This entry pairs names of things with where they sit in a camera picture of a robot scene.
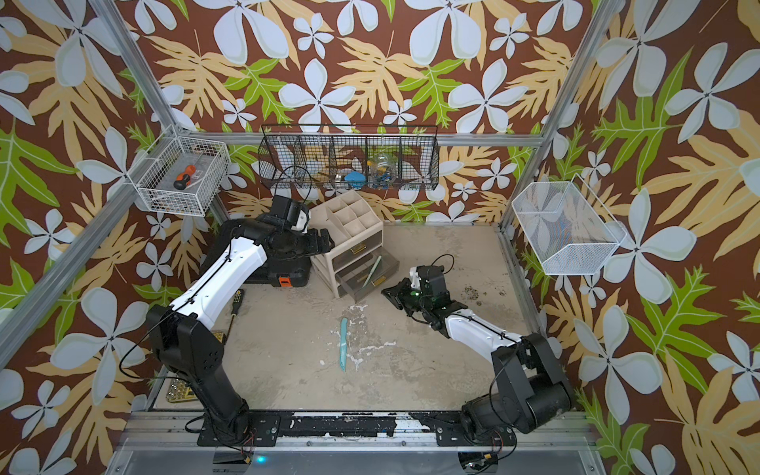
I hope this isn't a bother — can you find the white wire wall basket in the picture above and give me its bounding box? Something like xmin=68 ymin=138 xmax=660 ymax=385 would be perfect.
xmin=130 ymin=126 xmax=231 ymax=217

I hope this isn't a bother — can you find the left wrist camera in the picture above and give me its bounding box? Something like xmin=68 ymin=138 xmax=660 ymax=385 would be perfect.
xmin=269 ymin=195 xmax=310 ymax=234

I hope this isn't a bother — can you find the black mounting rail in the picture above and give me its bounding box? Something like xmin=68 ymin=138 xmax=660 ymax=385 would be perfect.
xmin=185 ymin=411 xmax=517 ymax=449

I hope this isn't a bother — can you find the beige plastic drawer organizer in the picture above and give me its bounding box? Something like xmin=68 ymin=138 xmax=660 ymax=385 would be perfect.
xmin=310 ymin=191 xmax=400 ymax=303

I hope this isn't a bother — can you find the orange black screwdriver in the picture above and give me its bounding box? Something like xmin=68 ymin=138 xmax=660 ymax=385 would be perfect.
xmin=173 ymin=165 xmax=197 ymax=191

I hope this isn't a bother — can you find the blue fruit knife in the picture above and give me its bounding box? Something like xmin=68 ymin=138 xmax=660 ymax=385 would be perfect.
xmin=338 ymin=318 xmax=348 ymax=371

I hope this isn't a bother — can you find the blue item in basket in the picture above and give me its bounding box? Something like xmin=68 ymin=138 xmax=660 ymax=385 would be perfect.
xmin=344 ymin=171 xmax=367 ymax=190

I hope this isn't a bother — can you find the yellow screwdriver bit set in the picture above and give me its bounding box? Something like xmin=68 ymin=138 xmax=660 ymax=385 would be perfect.
xmin=165 ymin=331 xmax=227 ymax=404

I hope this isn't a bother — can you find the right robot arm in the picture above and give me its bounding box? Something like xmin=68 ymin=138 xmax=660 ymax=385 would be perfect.
xmin=381 ymin=278 xmax=575 ymax=443

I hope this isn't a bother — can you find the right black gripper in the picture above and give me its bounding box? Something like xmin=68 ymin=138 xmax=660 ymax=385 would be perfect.
xmin=381 ymin=278 xmax=433 ymax=317

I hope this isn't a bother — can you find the black wire wall basket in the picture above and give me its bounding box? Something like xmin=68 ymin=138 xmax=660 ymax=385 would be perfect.
xmin=255 ymin=124 xmax=441 ymax=192

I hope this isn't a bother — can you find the green fruit knife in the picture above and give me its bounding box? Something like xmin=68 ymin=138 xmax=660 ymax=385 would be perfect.
xmin=362 ymin=255 xmax=383 ymax=288

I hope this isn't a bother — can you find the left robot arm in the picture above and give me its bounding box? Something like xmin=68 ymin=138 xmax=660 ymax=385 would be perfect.
xmin=146 ymin=219 xmax=334 ymax=445

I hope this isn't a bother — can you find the white mesh corner basket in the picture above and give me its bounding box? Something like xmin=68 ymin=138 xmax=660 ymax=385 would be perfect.
xmin=512 ymin=174 xmax=627 ymax=276

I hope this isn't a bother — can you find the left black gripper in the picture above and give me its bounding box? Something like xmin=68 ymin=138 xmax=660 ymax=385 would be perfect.
xmin=284 ymin=228 xmax=336 ymax=259

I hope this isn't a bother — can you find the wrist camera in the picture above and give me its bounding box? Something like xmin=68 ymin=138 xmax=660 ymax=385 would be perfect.
xmin=410 ymin=265 xmax=447 ymax=294
xmin=269 ymin=195 xmax=310 ymax=234

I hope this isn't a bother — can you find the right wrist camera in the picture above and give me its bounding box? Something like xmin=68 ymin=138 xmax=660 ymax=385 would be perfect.
xmin=410 ymin=265 xmax=447 ymax=294

